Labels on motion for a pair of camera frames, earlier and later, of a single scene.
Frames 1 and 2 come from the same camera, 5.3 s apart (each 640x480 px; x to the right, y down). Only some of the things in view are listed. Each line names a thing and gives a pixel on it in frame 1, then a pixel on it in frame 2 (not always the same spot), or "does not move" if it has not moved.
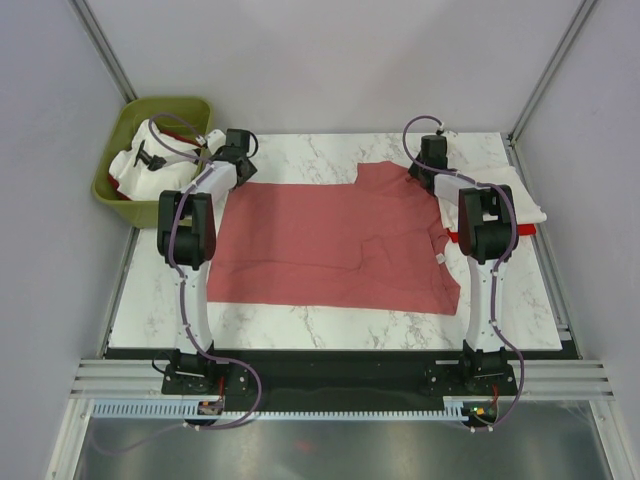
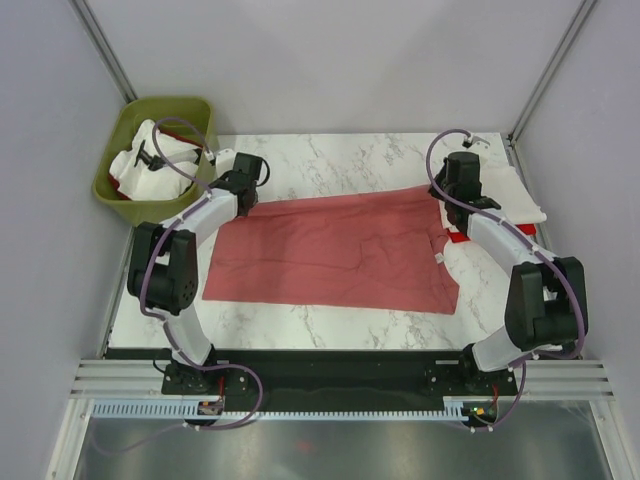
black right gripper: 413,171 → 442,174
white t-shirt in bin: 141,183 does not move
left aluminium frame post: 104,48 does not move
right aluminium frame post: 568,38 does not move
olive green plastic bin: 187,115 does not move
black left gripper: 251,172 → 223,178
